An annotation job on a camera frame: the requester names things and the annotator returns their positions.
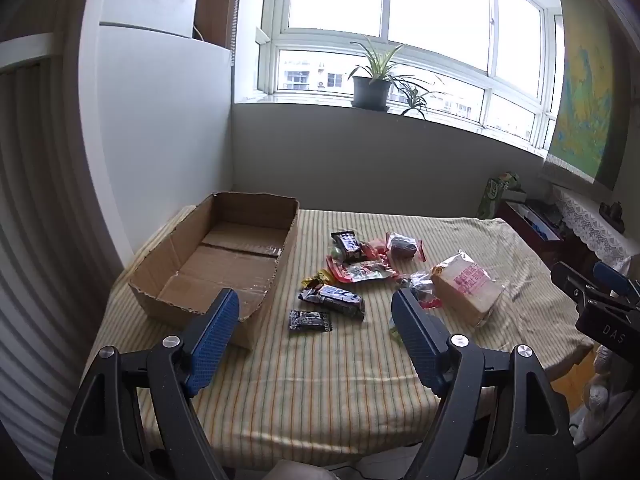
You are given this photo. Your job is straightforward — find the small clear red-edged packet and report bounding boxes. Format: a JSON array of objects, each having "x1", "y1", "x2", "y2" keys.
[{"x1": 397, "y1": 272, "x2": 443, "y2": 308}]

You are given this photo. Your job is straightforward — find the potted spider plant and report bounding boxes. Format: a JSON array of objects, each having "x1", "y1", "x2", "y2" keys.
[{"x1": 348, "y1": 37, "x2": 446, "y2": 121}]

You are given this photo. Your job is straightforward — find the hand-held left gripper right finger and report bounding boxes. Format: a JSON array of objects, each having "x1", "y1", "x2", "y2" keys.
[{"x1": 390, "y1": 287, "x2": 581, "y2": 480}]

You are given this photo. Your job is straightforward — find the white ribbed panel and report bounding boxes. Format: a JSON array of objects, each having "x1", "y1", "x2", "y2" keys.
[{"x1": 0, "y1": 35, "x2": 126, "y2": 480}]

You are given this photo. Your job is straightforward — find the dark wooden cabinet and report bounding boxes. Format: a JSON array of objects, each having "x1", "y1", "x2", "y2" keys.
[{"x1": 492, "y1": 200, "x2": 586, "y2": 266}]

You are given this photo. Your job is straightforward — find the clear packet with brown cake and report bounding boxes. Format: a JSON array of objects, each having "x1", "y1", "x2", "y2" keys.
[{"x1": 385, "y1": 231, "x2": 427, "y2": 262}]

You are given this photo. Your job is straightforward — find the brown chocolate bar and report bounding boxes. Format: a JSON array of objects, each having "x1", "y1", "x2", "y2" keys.
[
  {"x1": 331, "y1": 230, "x2": 363, "y2": 262},
  {"x1": 298, "y1": 284, "x2": 366, "y2": 320}
]

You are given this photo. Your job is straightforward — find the yellow candy packet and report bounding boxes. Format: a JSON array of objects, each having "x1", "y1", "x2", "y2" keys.
[{"x1": 301, "y1": 270, "x2": 333, "y2": 291}]

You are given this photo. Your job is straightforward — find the small black snack packet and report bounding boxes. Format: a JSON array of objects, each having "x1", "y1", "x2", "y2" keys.
[{"x1": 288, "y1": 310, "x2": 333, "y2": 333}]

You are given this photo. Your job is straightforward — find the green printed box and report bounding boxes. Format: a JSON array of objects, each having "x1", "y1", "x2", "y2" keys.
[{"x1": 477, "y1": 172, "x2": 521, "y2": 221}]

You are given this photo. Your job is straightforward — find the wall map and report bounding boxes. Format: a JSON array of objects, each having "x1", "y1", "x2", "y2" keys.
[{"x1": 542, "y1": 0, "x2": 626, "y2": 191}]

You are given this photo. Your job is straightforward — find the white lace cloth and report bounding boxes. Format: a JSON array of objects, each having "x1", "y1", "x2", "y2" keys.
[{"x1": 552, "y1": 185, "x2": 636, "y2": 271}]

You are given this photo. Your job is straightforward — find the bagged sliced bread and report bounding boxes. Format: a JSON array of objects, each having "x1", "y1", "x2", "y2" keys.
[{"x1": 430, "y1": 250, "x2": 506, "y2": 328}]

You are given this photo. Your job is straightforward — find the striped tablecloth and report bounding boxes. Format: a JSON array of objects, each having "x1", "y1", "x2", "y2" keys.
[{"x1": 82, "y1": 207, "x2": 596, "y2": 461}]

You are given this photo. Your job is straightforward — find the cardboard box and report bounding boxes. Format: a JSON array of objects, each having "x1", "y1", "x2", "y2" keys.
[{"x1": 128, "y1": 191, "x2": 301, "y2": 352}]

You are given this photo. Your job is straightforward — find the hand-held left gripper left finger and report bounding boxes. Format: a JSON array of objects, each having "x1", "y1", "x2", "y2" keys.
[{"x1": 52, "y1": 287, "x2": 241, "y2": 480}]

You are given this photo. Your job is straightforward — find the dark figurine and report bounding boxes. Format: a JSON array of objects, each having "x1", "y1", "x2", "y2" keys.
[{"x1": 600, "y1": 201, "x2": 626, "y2": 233}]

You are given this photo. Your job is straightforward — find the brown wooden board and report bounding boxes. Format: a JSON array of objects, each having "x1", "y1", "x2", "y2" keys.
[{"x1": 194, "y1": 0, "x2": 236, "y2": 47}]

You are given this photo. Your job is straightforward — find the white cabinet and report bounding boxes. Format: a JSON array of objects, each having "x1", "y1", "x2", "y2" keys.
[{"x1": 80, "y1": 0, "x2": 236, "y2": 271}]

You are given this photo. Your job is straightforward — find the red white snack packet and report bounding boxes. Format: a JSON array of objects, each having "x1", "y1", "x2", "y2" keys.
[{"x1": 326, "y1": 255, "x2": 398, "y2": 285}]

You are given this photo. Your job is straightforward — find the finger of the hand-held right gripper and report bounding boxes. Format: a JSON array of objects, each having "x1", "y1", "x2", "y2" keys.
[
  {"x1": 550, "y1": 261, "x2": 613, "y2": 313},
  {"x1": 593, "y1": 260, "x2": 640, "y2": 309}
]

